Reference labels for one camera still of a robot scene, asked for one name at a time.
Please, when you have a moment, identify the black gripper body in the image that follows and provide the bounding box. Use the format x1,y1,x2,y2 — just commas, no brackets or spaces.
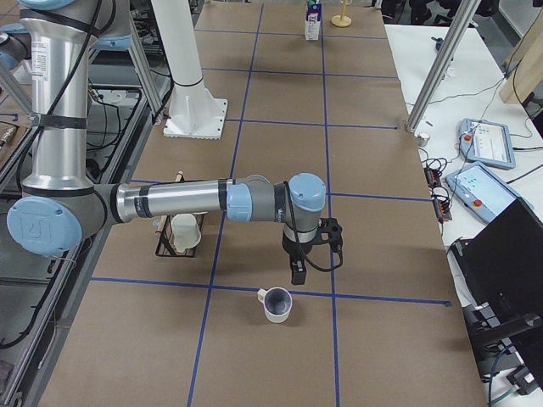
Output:
282,218,342,268

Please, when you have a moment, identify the white mug grey inside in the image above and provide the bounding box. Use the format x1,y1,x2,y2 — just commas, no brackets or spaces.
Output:
257,287,293,324

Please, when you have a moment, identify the blue white milk carton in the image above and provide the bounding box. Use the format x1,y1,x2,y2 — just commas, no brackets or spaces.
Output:
305,0,322,41

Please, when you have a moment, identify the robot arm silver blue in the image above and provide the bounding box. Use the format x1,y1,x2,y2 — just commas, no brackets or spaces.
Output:
1,23,31,70
6,1,343,285

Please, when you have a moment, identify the small silver metal cup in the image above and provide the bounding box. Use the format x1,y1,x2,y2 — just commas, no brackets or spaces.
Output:
417,132,430,148

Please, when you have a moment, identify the wooden cup tree stand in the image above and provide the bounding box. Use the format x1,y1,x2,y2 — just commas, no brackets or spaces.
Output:
331,0,352,28

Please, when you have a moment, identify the black power strip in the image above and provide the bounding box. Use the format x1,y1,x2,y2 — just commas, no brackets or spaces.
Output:
423,167,452,224

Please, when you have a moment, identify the white mug near on rack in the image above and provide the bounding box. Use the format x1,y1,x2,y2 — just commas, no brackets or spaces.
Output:
171,214,201,253

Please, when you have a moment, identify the near teach pendant tablet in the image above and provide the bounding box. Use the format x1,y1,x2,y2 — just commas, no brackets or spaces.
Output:
445,161,521,224

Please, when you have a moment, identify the teach pendant tablet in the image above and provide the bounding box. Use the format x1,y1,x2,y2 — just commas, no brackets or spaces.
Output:
445,161,521,224
458,118,516,170

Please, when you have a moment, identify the black monitor on stand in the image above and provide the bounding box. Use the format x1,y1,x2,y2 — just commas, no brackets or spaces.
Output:
451,198,542,385

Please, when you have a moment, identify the far teach pendant tablet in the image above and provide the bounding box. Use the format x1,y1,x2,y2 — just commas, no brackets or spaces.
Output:
458,118,516,170

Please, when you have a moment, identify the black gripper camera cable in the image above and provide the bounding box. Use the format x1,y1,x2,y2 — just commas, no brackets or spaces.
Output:
284,181,344,272

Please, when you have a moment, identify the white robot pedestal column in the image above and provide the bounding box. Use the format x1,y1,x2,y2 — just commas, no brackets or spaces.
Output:
152,0,228,140

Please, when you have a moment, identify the aluminium frame post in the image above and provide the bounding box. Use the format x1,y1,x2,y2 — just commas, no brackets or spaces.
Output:
406,0,480,133

